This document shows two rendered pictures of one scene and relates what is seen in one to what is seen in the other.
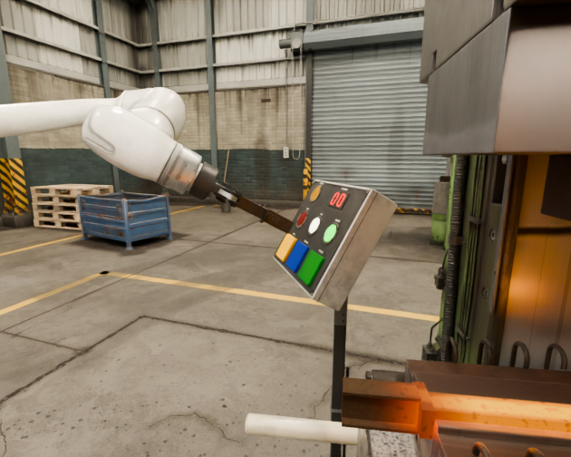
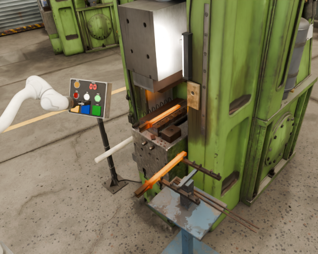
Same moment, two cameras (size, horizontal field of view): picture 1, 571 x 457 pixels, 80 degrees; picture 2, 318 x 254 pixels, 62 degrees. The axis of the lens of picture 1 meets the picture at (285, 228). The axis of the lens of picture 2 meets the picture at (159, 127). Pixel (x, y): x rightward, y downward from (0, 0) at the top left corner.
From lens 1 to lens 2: 1.46 m
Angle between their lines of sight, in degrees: 50
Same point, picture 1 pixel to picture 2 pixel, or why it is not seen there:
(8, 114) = (13, 113)
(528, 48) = (154, 82)
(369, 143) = not seen: outside the picture
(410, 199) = (16, 20)
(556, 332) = (155, 101)
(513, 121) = (155, 89)
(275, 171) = not seen: outside the picture
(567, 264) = not seen: hidden behind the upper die
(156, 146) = (65, 101)
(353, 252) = (107, 101)
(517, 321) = (150, 102)
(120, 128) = (58, 101)
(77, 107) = (21, 98)
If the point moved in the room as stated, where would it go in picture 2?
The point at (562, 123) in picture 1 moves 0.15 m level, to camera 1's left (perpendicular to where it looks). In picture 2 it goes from (158, 87) to (143, 98)
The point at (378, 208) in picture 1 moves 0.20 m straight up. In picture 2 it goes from (109, 86) to (104, 62)
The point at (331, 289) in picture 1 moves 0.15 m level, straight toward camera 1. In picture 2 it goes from (106, 113) to (117, 120)
